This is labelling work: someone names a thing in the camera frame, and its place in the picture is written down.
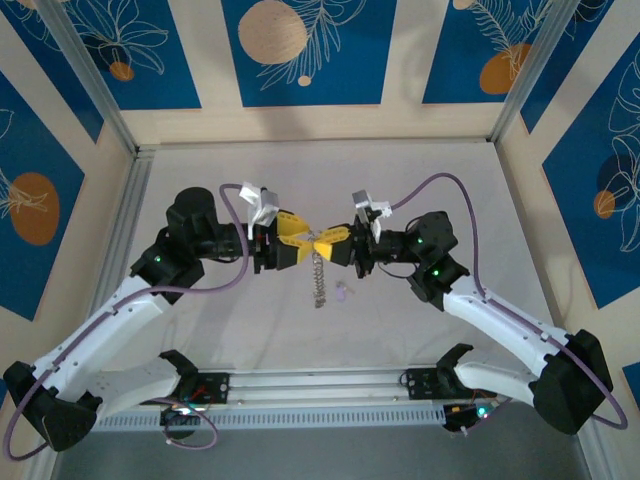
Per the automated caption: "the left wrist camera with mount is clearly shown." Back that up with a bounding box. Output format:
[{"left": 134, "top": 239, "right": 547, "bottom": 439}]
[{"left": 238, "top": 180, "right": 281, "bottom": 229}]

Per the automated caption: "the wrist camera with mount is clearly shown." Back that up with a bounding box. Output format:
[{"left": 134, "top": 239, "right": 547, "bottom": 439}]
[
  {"left": 351, "top": 188, "right": 392, "bottom": 236},
  {"left": 238, "top": 180, "right": 281, "bottom": 229}
]

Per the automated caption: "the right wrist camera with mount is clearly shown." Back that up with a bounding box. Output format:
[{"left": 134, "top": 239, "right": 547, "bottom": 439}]
[{"left": 351, "top": 188, "right": 392, "bottom": 236}]

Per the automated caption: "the long aluminium frame rail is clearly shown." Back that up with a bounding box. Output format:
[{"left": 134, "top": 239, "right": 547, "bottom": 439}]
[{"left": 94, "top": 362, "right": 551, "bottom": 410}]

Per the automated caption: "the blue floral wall panel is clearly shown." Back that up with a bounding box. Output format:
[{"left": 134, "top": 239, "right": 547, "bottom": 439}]
[
  {"left": 221, "top": 0, "right": 400, "bottom": 108},
  {"left": 0, "top": 9, "right": 106, "bottom": 145},
  {"left": 542, "top": 34, "right": 640, "bottom": 310},
  {"left": 59, "top": 0, "right": 203, "bottom": 112},
  {"left": 421, "top": 0, "right": 569, "bottom": 106},
  {"left": 0, "top": 69, "right": 87, "bottom": 322},
  {"left": 519, "top": 0, "right": 640, "bottom": 135},
  {"left": 621, "top": 363, "right": 640, "bottom": 410}
]

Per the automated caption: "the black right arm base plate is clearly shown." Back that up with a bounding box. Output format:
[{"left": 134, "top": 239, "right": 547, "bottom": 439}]
[{"left": 399, "top": 368, "right": 499, "bottom": 401}]

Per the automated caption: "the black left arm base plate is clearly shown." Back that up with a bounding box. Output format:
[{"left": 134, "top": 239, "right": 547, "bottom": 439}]
[{"left": 172, "top": 372, "right": 231, "bottom": 405}]

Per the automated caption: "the grey slotted cable duct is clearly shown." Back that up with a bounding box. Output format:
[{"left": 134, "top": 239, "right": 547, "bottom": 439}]
[{"left": 94, "top": 405, "right": 449, "bottom": 431}]

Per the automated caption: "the aluminium frame post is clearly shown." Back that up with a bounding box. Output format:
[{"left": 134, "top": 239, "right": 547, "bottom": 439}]
[
  {"left": 574, "top": 419, "right": 606, "bottom": 480},
  {"left": 37, "top": 0, "right": 140, "bottom": 155},
  {"left": 488, "top": 0, "right": 575, "bottom": 145}
]

